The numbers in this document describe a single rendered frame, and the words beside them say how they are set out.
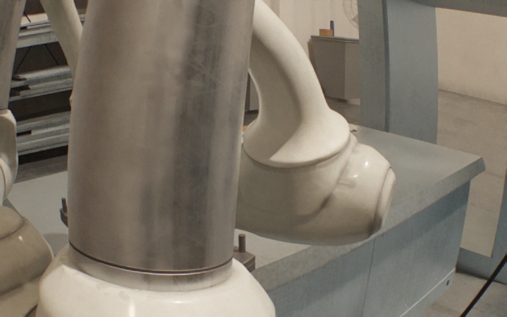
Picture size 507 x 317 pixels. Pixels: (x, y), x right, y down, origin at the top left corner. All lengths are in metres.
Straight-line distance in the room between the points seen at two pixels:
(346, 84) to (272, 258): 6.42
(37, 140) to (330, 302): 3.63
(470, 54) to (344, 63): 4.37
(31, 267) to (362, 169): 0.32
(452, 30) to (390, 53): 8.53
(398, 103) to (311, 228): 2.35
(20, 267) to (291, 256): 0.86
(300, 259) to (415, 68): 1.97
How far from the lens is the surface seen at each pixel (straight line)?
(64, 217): 0.87
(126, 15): 0.25
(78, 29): 0.94
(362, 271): 1.53
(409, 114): 2.94
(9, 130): 1.03
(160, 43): 0.24
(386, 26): 2.70
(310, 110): 0.48
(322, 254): 1.23
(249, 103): 6.27
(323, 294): 1.41
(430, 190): 1.69
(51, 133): 4.67
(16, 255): 0.39
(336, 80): 7.56
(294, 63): 0.46
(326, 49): 7.60
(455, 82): 11.19
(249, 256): 0.70
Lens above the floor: 1.14
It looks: 16 degrees down
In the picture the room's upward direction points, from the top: 1 degrees clockwise
